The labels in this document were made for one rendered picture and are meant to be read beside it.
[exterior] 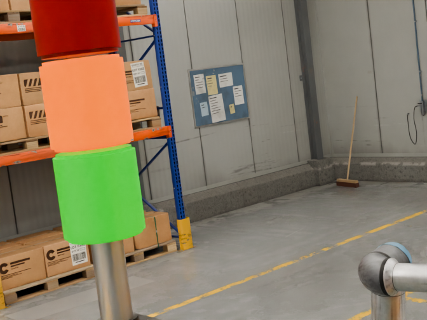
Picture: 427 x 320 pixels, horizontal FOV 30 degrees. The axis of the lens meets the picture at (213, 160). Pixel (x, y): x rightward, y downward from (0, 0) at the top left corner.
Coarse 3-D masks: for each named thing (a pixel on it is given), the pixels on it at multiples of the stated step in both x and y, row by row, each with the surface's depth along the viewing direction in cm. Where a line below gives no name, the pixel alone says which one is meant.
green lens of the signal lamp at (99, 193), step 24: (72, 168) 46; (96, 168) 46; (120, 168) 46; (72, 192) 46; (96, 192) 46; (120, 192) 46; (72, 216) 46; (96, 216) 46; (120, 216) 46; (72, 240) 47; (96, 240) 46
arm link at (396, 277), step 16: (368, 256) 250; (384, 256) 249; (368, 272) 243; (384, 272) 238; (400, 272) 237; (416, 272) 234; (368, 288) 245; (384, 288) 239; (400, 288) 238; (416, 288) 235
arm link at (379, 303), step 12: (372, 252) 253; (384, 252) 252; (396, 252) 254; (408, 252) 258; (372, 300) 260; (384, 300) 256; (396, 300) 256; (372, 312) 261; (384, 312) 257; (396, 312) 257
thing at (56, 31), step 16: (32, 0) 46; (48, 0) 45; (64, 0) 45; (80, 0) 45; (96, 0) 45; (112, 0) 47; (32, 16) 46; (48, 16) 45; (64, 16) 45; (80, 16) 45; (96, 16) 45; (112, 16) 46; (48, 32) 45; (64, 32) 45; (80, 32) 45; (96, 32) 45; (112, 32) 46; (48, 48) 45; (64, 48) 45; (80, 48) 45; (96, 48) 45; (112, 48) 46
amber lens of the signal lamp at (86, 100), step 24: (48, 72) 46; (72, 72) 45; (96, 72) 45; (120, 72) 47; (48, 96) 46; (72, 96) 45; (96, 96) 45; (120, 96) 47; (48, 120) 47; (72, 120) 45; (96, 120) 46; (120, 120) 46; (72, 144) 46; (96, 144) 46; (120, 144) 47
